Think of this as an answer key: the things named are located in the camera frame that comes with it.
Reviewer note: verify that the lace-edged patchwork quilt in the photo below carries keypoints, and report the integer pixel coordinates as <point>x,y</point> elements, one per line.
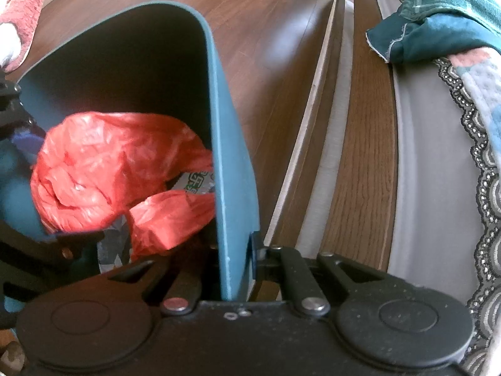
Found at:
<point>481,133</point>

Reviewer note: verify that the white sock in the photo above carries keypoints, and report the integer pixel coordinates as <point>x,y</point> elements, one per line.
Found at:
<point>8,47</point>

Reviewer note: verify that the grey bed sheet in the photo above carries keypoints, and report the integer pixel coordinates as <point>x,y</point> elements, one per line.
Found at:
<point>430,164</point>

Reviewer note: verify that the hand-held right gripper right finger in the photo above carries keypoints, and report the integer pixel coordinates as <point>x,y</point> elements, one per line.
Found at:
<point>256,258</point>

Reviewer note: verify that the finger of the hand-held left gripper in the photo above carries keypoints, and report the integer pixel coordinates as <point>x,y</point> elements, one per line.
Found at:
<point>35,250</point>
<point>13,102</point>

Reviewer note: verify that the silver packet with green print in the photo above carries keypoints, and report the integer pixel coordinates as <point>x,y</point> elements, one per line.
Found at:
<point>193,182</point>

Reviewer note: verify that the teal checked blanket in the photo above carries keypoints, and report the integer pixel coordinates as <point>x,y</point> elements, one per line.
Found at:
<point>438,15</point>

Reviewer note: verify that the red plastic bag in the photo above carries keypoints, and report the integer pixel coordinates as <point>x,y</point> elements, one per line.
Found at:
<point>98,164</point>

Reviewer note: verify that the pink fluffy slipper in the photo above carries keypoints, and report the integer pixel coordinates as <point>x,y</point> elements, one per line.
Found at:
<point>25,11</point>

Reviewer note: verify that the teal plastic trash bin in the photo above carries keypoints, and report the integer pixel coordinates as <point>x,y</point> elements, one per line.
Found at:
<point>231,164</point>

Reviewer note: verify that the grey patterned wrapper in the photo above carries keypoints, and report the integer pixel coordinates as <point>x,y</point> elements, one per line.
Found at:
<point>113,246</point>

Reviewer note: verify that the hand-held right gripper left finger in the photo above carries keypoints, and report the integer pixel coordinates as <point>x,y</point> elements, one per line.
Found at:
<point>184,282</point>

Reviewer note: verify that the wooden bed frame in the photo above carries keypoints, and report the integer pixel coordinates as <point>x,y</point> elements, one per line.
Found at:
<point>360,164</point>

